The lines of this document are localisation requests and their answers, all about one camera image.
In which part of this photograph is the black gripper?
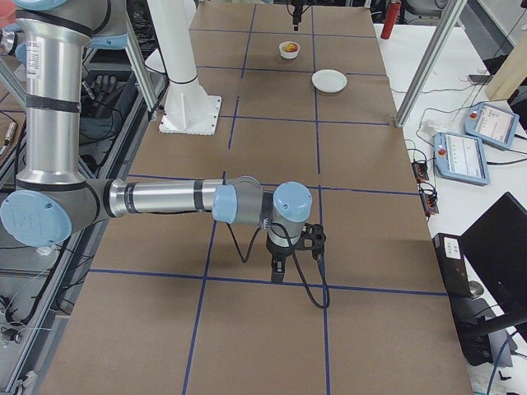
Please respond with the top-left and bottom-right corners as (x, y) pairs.
(291, 0), (305, 32)
(266, 236), (292, 283)

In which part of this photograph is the red yellow apple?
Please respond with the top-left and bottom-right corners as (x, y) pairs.
(282, 42), (298, 53)

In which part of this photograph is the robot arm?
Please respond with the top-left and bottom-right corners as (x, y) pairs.
(1, 1), (315, 283)

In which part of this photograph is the white round bowl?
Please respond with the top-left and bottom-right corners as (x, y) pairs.
(278, 41), (301, 60)

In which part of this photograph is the white round plate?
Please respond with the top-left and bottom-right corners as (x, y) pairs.
(311, 69), (347, 94)

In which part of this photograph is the red fire extinguisher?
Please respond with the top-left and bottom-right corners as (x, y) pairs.
(380, 0), (401, 40)

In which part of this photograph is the orange circuit board near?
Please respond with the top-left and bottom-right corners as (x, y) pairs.
(420, 193), (439, 218)

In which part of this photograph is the orange circuit board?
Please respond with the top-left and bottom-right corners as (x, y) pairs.
(420, 193), (439, 218)
(411, 160), (429, 183)

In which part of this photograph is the black box device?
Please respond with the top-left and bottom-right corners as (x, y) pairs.
(432, 233), (483, 299)

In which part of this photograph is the orange circuit board far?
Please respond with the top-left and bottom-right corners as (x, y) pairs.
(411, 160), (429, 183)

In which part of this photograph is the near teach pendant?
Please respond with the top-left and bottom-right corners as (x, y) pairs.
(433, 132), (490, 186)

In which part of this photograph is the teach pendant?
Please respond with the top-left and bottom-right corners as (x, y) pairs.
(464, 102), (520, 151)
(433, 132), (490, 186)

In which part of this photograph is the black laptop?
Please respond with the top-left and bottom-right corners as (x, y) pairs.
(459, 191), (527, 330)

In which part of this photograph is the far teach pendant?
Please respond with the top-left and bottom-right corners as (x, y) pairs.
(464, 102), (520, 151)

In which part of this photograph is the wooden plank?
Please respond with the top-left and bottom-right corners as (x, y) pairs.
(486, 35), (527, 100)

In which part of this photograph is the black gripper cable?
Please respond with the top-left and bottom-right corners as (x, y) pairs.
(225, 221), (331, 309)

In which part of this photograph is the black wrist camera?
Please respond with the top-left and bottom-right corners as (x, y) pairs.
(298, 223), (326, 257)

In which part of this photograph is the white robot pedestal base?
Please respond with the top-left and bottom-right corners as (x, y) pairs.
(147, 1), (222, 136)

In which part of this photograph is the aluminium frame post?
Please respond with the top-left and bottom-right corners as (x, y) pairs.
(394, 0), (468, 128)

